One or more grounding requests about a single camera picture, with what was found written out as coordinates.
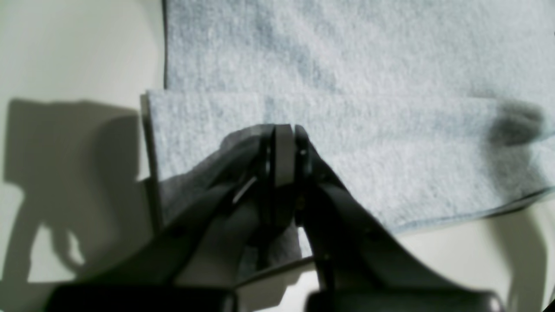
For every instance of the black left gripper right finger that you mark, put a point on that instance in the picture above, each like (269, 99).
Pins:
(360, 265)

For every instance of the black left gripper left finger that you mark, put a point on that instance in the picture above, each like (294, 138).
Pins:
(192, 265)

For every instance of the grey T-shirt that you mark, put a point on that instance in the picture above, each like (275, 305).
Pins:
(430, 111)

